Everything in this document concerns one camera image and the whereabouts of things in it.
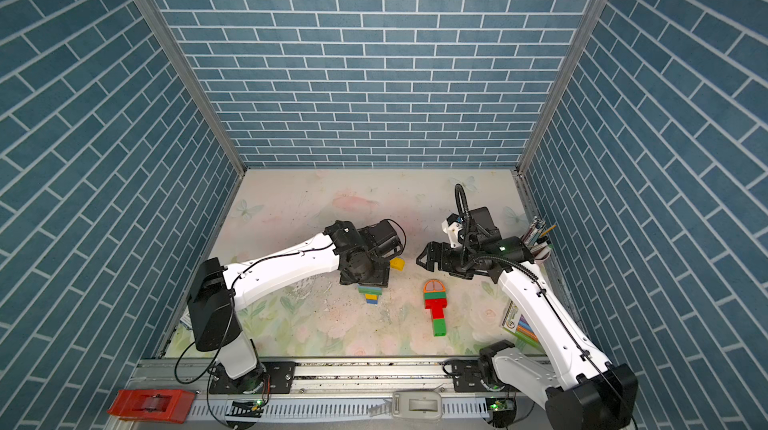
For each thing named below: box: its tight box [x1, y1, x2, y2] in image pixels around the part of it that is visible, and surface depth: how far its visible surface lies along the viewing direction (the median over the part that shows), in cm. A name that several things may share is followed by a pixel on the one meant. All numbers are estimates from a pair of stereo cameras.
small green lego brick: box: [433, 318, 447, 337], surface depth 82 cm
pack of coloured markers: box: [501, 299, 545, 352], surface depth 84 cm
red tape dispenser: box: [106, 389, 196, 424], surface depth 67 cm
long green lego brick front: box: [424, 292, 447, 299], surface depth 88 cm
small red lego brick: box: [426, 304, 446, 319], surface depth 84 cm
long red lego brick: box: [425, 298, 447, 313], surface depth 86 cm
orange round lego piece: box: [424, 279, 446, 293], surface depth 88 cm
